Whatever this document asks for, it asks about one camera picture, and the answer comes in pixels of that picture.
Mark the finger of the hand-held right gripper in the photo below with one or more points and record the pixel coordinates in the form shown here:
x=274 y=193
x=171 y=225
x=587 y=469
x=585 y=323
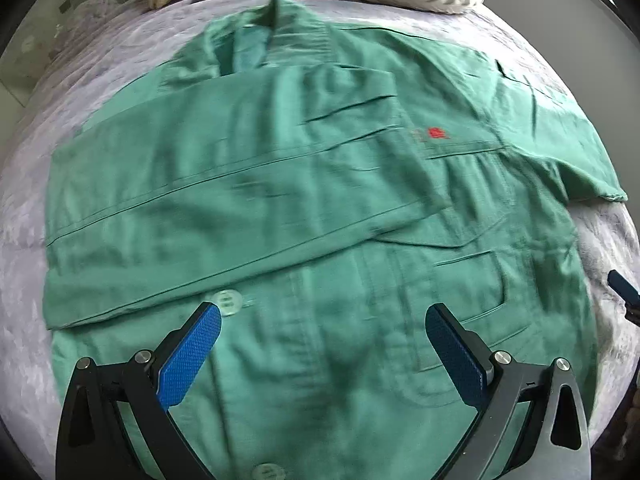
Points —
x=624 y=287

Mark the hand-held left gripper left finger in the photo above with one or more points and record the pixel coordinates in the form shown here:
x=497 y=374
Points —
x=192 y=355

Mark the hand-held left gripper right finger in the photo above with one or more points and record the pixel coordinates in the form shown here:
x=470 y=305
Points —
x=452 y=355

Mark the green jacket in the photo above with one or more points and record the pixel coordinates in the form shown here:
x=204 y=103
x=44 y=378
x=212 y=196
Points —
x=280 y=180

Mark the grey plush blanket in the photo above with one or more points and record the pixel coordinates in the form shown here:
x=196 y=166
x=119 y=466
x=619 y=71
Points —
x=30 y=210

